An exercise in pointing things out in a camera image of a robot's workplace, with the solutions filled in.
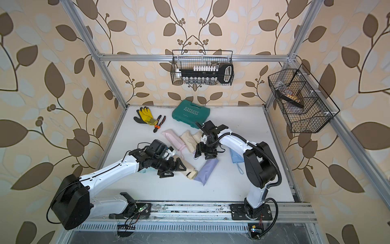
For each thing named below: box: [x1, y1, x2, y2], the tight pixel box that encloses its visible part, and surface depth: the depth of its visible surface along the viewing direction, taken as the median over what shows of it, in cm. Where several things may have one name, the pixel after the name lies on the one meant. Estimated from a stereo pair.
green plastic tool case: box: [171, 99, 211, 129], surface depth 114 cm
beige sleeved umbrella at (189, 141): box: [179, 130, 199, 154], surface depth 98 cm
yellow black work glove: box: [133, 106, 158, 126], surface depth 114 cm
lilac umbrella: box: [193, 158, 219, 187], surface depth 86 cm
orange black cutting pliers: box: [153, 114, 167, 133], surface depth 110 cm
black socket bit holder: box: [175, 62, 234, 84], surface depth 86 cm
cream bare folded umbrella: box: [176, 157, 199, 180], surface depth 86 cm
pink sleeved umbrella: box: [161, 129, 187, 160], surface depth 98 cm
